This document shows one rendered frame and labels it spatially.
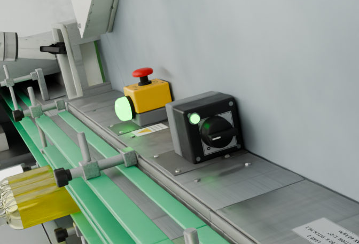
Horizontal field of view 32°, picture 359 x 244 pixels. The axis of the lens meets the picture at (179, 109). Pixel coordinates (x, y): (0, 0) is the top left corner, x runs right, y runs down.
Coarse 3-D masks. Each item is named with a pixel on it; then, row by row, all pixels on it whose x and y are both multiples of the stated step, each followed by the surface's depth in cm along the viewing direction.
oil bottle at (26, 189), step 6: (42, 180) 138; (48, 180) 138; (54, 180) 137; (24, 186) 137; (30, 186) 136; (36, 186) 135; (42, 186) 135; (48, 186) 134; (12, 192) 135; (18, 192) 134; (24, 192) 133; (30, 192) 133; (6, 198) 133; (12, 198) 132
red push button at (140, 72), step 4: (140, 68) 117; (144, 68) 116; (148, 68) 116; (132, 72) 116; (136, 72) 115; (140, 72) 115; (144, 72) 115; (148, 72) 115; (152, 72) 116; (136, 76) 115; (140, 76) 115; (144, 76) 116; (140, 80) 117; (144, 80) 116; (148, 80) 117
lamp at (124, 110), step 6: (126, 96) 116; (120, 102) 115; (126, 102) 115; (132, 102) 115; (120, 108) 115; (126, 108) 115; (132, 108) 115; (120, 114) 115; (126, 114) 115; (132, 114) 115; (126, 120) 117
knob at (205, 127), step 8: (208, 120) 87; (216, 120) 86; (224, 120) 86; (208, 128) 86; (216, 128) 86; (224, 128) 86; (232, 128) 86; (208, 136) 85; (216, 136) 85; (224, 136) 85; (232, 136) 86; (208, 144) 87; (216, 144) 86; (224, 144) 87
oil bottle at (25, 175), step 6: (36, 168) 149; (42, 168) 148; (48, 168) 148; (18, 174) 148; (24, 174) 147; (30, 174) 146; (36, 174) 145; (6, 180) 145; (12, 180) 144; (18, 180) 144; (0, 186) 143
